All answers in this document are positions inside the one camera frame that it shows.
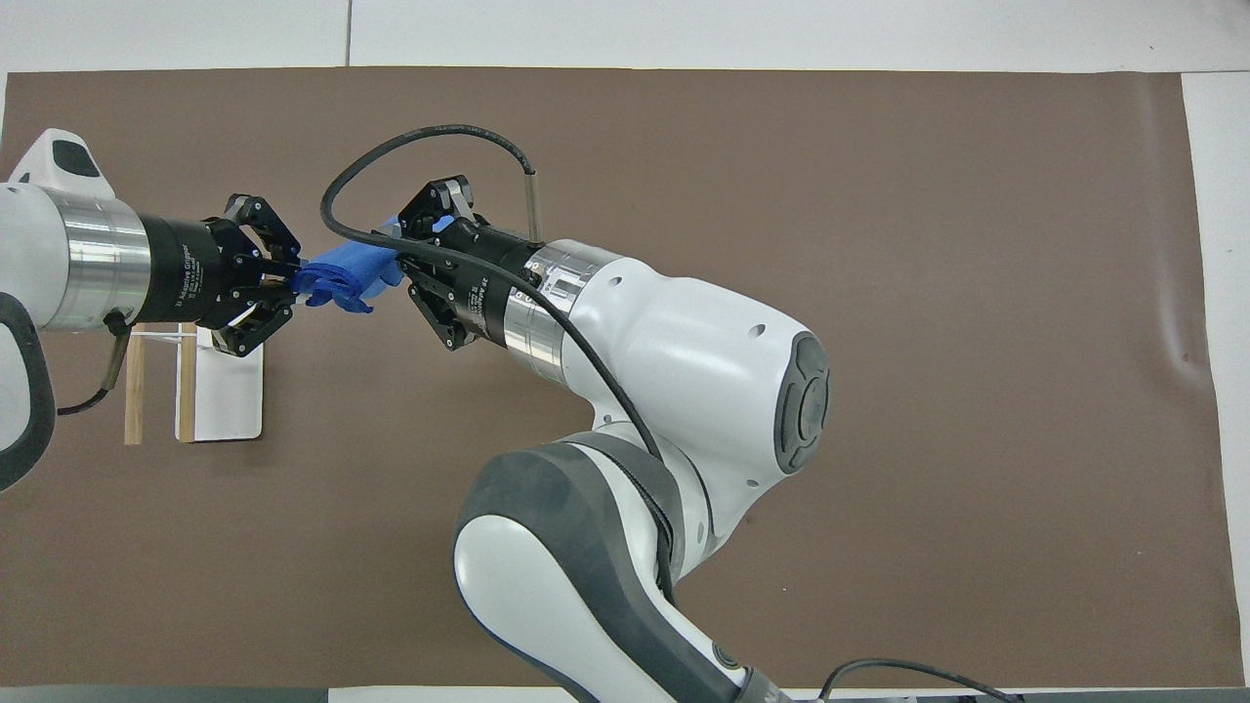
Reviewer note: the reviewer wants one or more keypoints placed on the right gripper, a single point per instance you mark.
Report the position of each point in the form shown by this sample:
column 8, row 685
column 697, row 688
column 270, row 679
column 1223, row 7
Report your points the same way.
column 488, row 293

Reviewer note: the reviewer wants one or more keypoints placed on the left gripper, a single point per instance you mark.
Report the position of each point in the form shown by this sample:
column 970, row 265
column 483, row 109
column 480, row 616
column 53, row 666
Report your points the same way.
column 190, row 273

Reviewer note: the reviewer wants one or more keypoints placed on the blue towel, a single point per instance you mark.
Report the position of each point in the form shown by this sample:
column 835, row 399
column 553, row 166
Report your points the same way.
column 342, row 273

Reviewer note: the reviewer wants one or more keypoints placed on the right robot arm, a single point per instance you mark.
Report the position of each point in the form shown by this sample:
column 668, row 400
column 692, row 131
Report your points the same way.
column 684, row 351

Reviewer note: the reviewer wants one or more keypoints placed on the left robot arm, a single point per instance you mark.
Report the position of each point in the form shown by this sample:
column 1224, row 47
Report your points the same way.
column 39, row 254

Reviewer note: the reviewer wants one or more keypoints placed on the wooden towel rack white base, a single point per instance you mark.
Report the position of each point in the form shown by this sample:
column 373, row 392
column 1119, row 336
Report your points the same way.
column 232, row 391

